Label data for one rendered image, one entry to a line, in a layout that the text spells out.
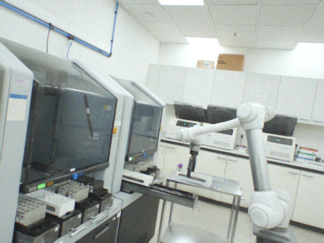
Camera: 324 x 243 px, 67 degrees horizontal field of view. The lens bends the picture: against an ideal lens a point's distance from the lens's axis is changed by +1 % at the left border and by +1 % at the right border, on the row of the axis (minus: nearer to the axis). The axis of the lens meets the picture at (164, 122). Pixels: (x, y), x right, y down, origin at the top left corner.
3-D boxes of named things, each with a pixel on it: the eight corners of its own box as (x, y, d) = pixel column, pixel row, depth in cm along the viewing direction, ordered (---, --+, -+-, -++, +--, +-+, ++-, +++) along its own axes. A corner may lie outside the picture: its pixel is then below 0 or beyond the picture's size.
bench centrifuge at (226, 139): (198, 144, 399) (204, 103, 395) (204, 141, 458) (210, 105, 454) (233, 151, 381) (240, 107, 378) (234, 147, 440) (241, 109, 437)
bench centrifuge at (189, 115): (164, 137, 419) (170, 100, 415) (175, 136, 477) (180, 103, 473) (195, 144, 399) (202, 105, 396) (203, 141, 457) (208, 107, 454)
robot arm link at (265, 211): (287, 226, 147) (274, 235, 131) (260, 223, 157) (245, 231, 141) (267, 101, 160) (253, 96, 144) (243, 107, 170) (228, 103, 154)
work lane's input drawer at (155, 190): (104, 186, 184) (106, 174, 183) (114, 181, 197) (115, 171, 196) (199, 213, 161) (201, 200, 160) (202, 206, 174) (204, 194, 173)
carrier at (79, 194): (84, 196, 139) (86, 186, 138) (87, 197, 138) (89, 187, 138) (71, 202, 128) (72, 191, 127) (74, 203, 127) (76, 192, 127)
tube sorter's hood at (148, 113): (70, 148, 193) (81, 68, 190) (111, 142, 251) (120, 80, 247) (128, 161, 177) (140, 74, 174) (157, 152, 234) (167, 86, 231)
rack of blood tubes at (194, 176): (174, 177, 206) (175, 170, 206) (178, 175, 215) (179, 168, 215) (208, 187, 195) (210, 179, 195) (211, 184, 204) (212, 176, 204)
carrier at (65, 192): (75, 193, 141) (76, 183, 140) (78, 194, 140) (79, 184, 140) (60, 199, 130) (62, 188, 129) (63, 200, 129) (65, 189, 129)
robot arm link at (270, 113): (250, 111, 180) (241, 109, 170) (275, 102, 168) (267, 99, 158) (254, 128, 176) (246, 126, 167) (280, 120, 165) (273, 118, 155)
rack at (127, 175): (111, 178, 184) (112, 170, 184) (117, 175, 194) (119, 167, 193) (147, 188, 175) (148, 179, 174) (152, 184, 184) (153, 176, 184)
